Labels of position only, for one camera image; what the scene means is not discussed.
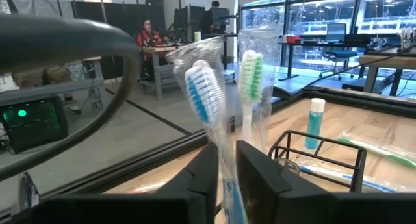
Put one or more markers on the wooden workbench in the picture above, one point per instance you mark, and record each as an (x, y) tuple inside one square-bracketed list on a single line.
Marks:
[(386, 61)]

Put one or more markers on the teal mouthwash bottle white cap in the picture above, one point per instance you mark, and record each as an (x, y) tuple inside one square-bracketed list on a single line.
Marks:
[(314, 126)]

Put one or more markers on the green white toothbrush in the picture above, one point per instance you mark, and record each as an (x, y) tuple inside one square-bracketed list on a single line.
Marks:
[(250, 74), (380, 151)]

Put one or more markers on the red box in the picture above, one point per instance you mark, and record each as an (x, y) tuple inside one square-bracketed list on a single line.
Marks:
[(294, 39)]

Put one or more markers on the blue white toothbrush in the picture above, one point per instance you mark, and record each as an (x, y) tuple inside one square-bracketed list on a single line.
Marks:
[(373, 185), (203, 91)]

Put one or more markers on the black box green light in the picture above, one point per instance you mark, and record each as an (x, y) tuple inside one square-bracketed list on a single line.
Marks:
[(39, 133)]

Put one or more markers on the blue grey monitor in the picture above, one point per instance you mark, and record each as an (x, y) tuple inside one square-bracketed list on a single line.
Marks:
[(222, 17)]

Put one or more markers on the person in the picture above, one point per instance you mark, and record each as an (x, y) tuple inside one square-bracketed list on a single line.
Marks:
[(213, 14), (148, 42)]

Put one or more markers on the green white cup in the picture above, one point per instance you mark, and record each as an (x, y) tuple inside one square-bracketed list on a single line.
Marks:
[(197, 36)]

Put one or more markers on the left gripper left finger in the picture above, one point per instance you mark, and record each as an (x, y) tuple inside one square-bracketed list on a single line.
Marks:
[(204, 172)]

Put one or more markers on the blue office chair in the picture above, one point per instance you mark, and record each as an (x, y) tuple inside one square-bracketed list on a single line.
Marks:
[(338, 45)]

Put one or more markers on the black office desk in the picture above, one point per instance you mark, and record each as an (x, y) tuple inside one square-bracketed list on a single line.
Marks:
[(325, 44)]

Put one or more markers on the black partition panels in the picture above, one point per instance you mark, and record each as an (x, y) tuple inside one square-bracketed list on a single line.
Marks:
[(113, 16)]

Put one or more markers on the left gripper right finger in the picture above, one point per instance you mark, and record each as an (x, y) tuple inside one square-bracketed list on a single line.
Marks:
[(256, 178)]

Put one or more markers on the black aluminium table frame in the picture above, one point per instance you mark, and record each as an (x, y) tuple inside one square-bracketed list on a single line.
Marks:
[(156, 159)]

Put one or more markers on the grey workbench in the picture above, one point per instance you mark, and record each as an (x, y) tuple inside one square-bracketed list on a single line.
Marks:
[(162, 74)]

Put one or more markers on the pink white wrapped toothbrush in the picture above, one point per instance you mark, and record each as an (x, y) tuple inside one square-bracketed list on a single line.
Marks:
[(149, 187)]

